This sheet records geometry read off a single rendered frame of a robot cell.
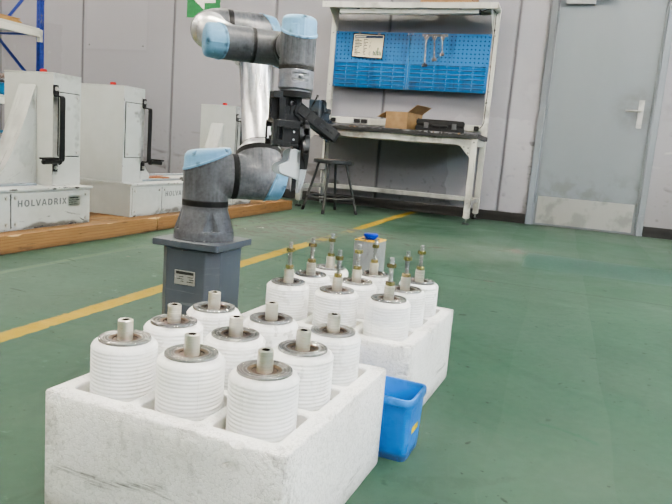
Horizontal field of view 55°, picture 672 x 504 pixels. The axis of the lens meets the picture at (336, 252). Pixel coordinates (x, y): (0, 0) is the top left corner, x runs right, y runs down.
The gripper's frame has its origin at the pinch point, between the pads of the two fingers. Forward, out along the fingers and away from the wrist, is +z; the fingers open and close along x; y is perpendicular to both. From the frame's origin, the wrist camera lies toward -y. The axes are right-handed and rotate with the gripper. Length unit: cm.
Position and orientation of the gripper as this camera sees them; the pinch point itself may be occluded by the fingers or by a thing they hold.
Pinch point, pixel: (297, 186)
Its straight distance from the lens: 143.3
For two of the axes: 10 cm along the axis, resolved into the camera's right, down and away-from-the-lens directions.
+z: -0.8, 9.8, 1.6
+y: -9.4, -0.2, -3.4
